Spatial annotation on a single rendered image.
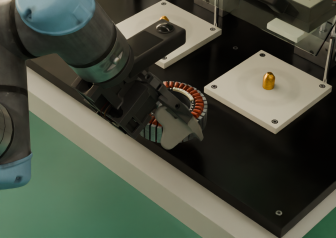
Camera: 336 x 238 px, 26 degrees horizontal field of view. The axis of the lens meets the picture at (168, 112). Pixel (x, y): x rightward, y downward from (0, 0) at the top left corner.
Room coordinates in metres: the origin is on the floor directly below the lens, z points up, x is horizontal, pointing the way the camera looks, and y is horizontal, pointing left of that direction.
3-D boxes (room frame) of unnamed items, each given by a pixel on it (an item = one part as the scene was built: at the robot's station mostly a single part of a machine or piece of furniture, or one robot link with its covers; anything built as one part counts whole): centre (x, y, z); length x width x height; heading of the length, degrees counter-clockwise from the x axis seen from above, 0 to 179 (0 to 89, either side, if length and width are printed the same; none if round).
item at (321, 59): (1.05, -0.27, 0.80); 0.07 x 0.05 x 0.06; 45
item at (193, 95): (0.83, 0.00, 0.83); 0.11 x 0.11 x 0.04
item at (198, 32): (1.12, 0.01, 0.78); 0.15 x 0.15 x 0.01; 45
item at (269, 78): (0.95, -0.17, 0.80); 0.02 x 0.02 x 0.03
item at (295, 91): (0.95, -0.17, 0.78); 0.15 x 0.15 x 0.01; 45
